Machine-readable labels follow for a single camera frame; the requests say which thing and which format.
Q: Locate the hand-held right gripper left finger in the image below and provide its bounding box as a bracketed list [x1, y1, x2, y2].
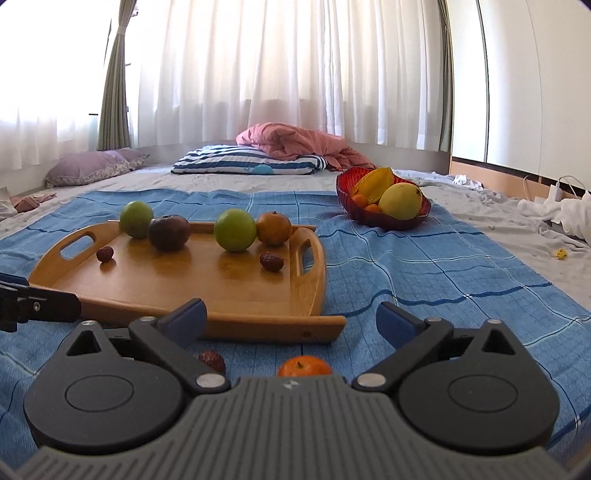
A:
[65, 298, 232, 396]

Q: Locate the grey bed sheet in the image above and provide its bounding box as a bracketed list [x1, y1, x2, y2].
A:
[0, 161, 591, 296]

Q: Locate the green round guava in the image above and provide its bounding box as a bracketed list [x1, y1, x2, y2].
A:
[119, 200, 154, 239]
[213, 209, 257, 253]

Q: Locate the pink quilt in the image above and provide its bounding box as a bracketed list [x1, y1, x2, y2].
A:
[235, 122, 377, 172]

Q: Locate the green curtain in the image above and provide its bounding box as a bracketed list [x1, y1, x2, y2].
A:
[441, 0, 455, 153]
[96, 0, 139, 151]

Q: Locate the yellow starfruit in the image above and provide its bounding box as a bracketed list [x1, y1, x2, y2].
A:
[349, 167, 395, 206]

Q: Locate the white cloth pile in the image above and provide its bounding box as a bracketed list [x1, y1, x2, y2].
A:
[517, 189, 591, 241]

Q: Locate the white sheer curtain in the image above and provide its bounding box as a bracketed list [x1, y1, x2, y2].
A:
[0, 0, 455, 160]

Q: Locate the small white cloth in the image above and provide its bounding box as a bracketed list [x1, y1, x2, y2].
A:
[450, 173, 485, 191]

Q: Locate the blue checked blanket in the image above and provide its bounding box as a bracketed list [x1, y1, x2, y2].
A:
[0, 189, 591, 457]

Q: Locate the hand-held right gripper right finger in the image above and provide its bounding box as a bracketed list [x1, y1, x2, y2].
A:
[351, 302, 527, 394]

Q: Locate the wooden tray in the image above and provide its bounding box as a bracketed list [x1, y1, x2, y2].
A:
[28, 220, 347, 344]

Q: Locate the purple floral pillow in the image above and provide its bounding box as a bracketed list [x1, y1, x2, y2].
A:
[44, 148, 151, 188]

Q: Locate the red glass bowl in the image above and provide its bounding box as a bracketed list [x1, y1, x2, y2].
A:
[335, 166, 432, 232]

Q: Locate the dark purple round fruit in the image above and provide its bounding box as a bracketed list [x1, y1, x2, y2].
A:
[148, 215, 191, 253]

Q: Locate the blue white striped pillow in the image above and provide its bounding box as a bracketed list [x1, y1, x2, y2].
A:
[171, 144, 328, 176]

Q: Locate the pink garment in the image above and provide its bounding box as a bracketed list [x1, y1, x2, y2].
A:
[9, 191, 58, 214]

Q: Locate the brown round orange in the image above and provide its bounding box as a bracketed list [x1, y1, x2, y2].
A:
[255, 211, 293, 247]

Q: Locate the yellow mango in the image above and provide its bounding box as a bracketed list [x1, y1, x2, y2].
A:
[378, 182, 424, 220]

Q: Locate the white wardrobe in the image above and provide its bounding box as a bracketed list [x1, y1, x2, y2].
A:
[450, 0, 591, 204]

